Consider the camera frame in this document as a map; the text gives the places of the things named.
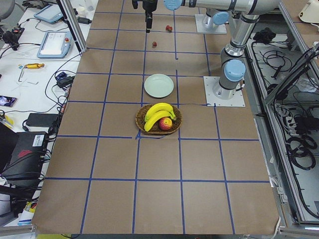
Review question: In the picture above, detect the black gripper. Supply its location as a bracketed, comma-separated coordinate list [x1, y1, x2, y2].
[132, 0, 158, 33]

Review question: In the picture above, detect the pale green plate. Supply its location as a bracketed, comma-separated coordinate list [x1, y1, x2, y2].
[144, 74, 174, 98]

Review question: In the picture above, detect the white paper cup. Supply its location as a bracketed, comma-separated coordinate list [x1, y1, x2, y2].
[76, 6, 86, 18]

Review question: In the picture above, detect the yellow banana bunch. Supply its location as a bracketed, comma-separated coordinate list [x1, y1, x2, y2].
[144, 103, 176, 131]

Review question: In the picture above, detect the near teach pendant blue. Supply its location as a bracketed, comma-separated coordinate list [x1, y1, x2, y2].
[37, 31, 73, 59]

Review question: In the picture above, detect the teach pendant blue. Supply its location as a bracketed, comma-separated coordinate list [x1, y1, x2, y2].
[34, 4, 63, 24]
[37, 31, 73, 59]

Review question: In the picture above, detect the far teach pendant blue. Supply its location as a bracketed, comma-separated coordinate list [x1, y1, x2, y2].
[34, 4, 63, 24]

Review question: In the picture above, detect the red yellow apple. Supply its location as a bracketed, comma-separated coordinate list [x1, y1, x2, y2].
[159, 117, 172, 131]

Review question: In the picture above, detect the brown wicker basket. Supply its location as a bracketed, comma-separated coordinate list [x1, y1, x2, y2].
[136, 104, 182, 135]

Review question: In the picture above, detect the black power adapter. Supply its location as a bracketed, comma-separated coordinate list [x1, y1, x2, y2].
[25, 113, 58, 127]

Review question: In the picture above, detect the smartphone on table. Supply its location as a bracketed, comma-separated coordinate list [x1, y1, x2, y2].
[0, 96, 17, 108]

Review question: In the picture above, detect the black computer box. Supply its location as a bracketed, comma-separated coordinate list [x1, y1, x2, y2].
[0, 124, 49, 179]

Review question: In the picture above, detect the aluminium frame post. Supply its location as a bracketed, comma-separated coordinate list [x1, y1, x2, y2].
[56, 0, 87, 53]

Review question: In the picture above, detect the yellow handle screwdriver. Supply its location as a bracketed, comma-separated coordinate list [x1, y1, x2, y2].
[24, 63, 45, 69]

